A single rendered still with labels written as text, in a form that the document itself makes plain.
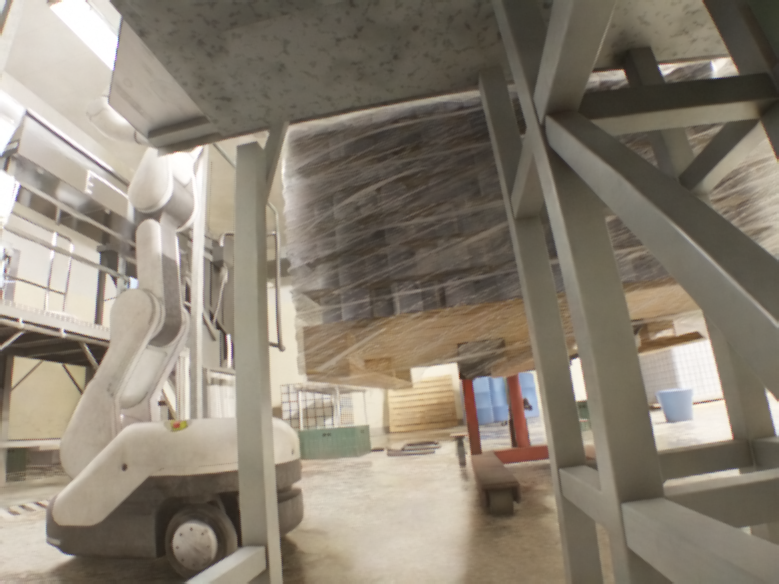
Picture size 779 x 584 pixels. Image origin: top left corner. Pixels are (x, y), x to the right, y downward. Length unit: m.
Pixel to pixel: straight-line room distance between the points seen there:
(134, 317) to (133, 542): 0.61
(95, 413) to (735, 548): 1.38
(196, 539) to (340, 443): 3.27
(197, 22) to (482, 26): 0.36
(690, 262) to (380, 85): 0.57
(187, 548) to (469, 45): 1.09
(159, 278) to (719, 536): 1.40
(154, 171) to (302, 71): 0.98
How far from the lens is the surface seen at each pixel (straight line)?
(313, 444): 4.40
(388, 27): 0.63
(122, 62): 1.09
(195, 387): 3.56
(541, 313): 0.55
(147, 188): 1.56
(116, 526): 1.20
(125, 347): 1.40
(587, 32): 0.34
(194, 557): 1.12
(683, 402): 4.27
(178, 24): 0.61
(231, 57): 0.67
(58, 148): 3.44
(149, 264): 1.49
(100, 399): 1.42
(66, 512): 1.29
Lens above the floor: 0.33
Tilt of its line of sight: 16 degrees up
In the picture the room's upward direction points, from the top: 6 degrees counter-clockwise
